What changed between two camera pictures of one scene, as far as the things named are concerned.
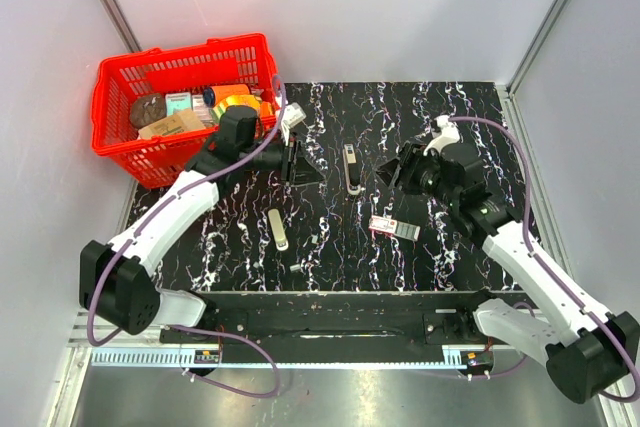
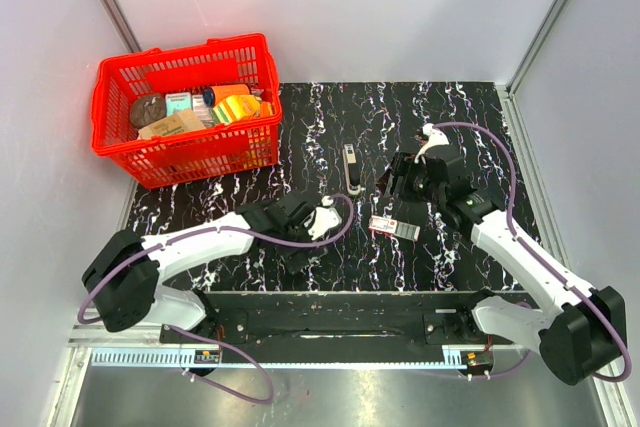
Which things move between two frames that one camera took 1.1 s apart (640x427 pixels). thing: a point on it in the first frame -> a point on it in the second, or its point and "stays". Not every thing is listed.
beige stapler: x=352 y=169 stays
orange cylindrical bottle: x=215 y=94 stays
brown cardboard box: x=183 y=121 stays
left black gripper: x=293 y=156 -> x=296 y=257
